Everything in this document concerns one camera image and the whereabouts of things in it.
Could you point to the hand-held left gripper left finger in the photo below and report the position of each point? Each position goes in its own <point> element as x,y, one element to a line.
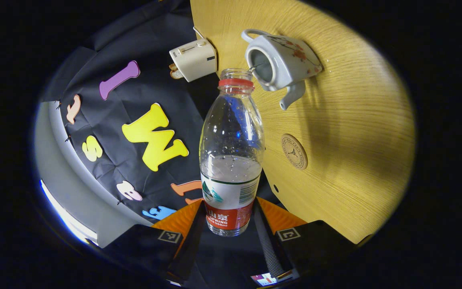
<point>191,253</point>

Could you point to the toast slice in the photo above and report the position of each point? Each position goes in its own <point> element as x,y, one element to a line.
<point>173,66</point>
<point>177,74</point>

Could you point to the white floral teacup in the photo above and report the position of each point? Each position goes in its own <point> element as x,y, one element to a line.
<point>291,60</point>

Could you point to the white toaster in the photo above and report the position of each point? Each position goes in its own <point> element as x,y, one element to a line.
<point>195,60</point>

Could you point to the computer monitor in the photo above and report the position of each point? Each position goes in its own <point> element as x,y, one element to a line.
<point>269,278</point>

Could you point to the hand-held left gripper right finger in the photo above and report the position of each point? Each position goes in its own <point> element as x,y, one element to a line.
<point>266,241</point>

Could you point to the black backdrop cloth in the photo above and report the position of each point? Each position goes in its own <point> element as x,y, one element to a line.
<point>134,92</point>

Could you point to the clear plastic water bottle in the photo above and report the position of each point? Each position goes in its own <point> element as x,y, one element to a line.
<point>231,140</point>

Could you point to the round brown coaster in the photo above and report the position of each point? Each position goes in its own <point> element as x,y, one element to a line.
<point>294,151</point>

